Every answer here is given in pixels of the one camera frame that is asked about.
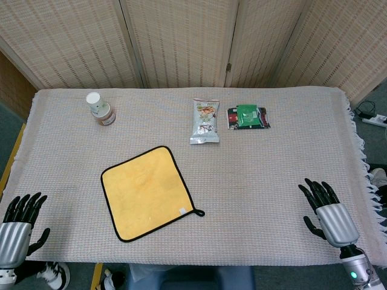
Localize silver snack bag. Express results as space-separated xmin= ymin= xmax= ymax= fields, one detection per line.
xmin=189 ymin=98 xmax=220 ymax=145

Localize amber jar with label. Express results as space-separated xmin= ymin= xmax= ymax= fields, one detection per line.
xmin=91 ymin=108 xmax=116 ymax=127

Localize long yellow floor tape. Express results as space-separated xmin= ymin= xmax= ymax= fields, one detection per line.
xmin=0 ymin=123 xmax=27 ymax=197

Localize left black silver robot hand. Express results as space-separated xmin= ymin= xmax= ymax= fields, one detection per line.
xmin=0 ymin=192 xmax=51 ymax=269

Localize black power adapter cable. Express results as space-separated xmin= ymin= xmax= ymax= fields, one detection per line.
xmin=354 ymin=100 xmax=377 ymax=118

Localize white power strip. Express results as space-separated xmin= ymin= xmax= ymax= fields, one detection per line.
xmin=362 ymin=115 xmax=387 ymax=126

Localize yellow cloth with black trim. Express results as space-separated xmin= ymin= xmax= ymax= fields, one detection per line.
xmin=100 ymin=145 xmax=206 ymax=243

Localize beige woven tablecloth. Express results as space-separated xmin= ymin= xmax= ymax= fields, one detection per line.
xmin=0 ymin=86 xmax=387 ymax=268

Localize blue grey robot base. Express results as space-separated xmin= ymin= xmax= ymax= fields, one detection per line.
xmin=128 ymin=263 xmax=256 ymax=290

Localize black white sneaker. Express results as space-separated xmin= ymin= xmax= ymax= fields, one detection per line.
xmin=99 ymin=268 xmax=126 ymax=290
xmin=36 ymin=261 xmax=71 ymax=290

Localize woven folding screen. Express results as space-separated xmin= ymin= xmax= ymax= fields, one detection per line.
xmin=0 ymin=0 xmax=387 ymax=105

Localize green packet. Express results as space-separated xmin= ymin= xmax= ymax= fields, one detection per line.
xmin=236 ymin=103 xmax=261 ymax=127

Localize dark red black packet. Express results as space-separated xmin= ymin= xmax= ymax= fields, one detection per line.
xmin=227 ymin=106 xmax=272 ymax=131

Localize short yellow floor tape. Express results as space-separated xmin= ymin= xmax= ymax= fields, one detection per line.
xmin=90 ymin=262 xmax=104 ymax=290

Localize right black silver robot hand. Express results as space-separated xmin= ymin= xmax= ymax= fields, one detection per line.
xmin=298 ymin=178 xmax=360 ymax=248

